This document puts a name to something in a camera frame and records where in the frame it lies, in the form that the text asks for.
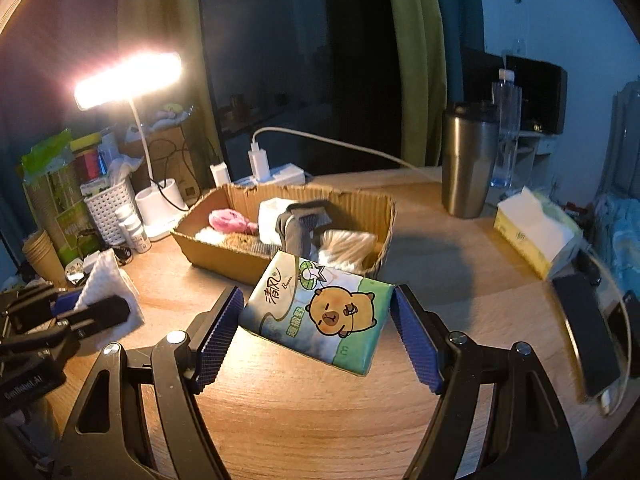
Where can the green curtain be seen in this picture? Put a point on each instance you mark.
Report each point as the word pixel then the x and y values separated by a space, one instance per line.
pixel 422 62

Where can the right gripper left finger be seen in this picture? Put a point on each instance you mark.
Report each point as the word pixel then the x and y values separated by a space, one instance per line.
pixel 211 334

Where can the blue blanket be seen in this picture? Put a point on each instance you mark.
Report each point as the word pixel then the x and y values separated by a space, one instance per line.
pixel 617 238

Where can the black smartphone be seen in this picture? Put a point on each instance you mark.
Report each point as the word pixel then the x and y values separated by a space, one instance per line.
pixel 589 335

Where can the stack of paper cups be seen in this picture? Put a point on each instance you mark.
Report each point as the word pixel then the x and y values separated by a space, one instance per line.
pixel 39 251

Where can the yellow tissue box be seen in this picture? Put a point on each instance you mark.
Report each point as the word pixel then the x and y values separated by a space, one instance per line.
pixel 539 230

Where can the small white pill bottle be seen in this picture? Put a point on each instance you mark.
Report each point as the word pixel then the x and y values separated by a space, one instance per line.
pixel 139 238

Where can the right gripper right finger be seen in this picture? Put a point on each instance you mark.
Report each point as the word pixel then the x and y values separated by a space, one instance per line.
pixel 424 337

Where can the dark grey dotted sock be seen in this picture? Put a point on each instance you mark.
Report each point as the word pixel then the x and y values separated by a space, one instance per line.
pixel 296 226

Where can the pink plush toy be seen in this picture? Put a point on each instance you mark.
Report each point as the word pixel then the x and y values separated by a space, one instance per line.
pixel 229 221

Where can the white cotton swab bundle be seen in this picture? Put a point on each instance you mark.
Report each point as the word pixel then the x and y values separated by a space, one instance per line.
pixel 346 250

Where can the black television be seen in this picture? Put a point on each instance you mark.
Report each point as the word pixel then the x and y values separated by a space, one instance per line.
pixel 543 86

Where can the brown cardboard box behind lamp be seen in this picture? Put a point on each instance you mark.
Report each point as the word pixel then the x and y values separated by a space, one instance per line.
pixel 170 159

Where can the clear water bottle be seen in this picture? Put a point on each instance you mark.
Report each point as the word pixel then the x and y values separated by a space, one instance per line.
pixel 507 97

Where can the cartoon tissue pack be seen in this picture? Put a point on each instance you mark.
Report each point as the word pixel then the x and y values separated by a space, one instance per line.
pixel 331 315

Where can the large white pill bottle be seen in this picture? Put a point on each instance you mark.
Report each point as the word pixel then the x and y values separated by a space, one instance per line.
pixel 128 222

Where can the green paper cup package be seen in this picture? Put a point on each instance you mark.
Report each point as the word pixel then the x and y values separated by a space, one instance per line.
pixel 52 191

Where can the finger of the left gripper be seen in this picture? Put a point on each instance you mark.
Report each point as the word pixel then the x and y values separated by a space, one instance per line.
pixel 80 323
pixel 65 300

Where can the white woven basket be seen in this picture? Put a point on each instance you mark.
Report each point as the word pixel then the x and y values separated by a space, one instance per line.
pixel 103 206

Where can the white power strip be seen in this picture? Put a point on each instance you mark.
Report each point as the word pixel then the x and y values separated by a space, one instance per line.
pixel 288 174

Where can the white charger with black cable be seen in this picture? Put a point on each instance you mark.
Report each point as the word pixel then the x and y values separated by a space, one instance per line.
pixel 220 174

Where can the yellow green sponge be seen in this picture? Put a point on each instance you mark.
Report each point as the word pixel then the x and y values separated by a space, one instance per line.
pixel 88 142

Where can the white towel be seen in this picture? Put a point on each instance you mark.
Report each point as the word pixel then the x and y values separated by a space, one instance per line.
pixel 107 279

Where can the stainless steel tumbler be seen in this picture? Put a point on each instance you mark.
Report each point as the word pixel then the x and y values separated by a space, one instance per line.
pixel 470 141

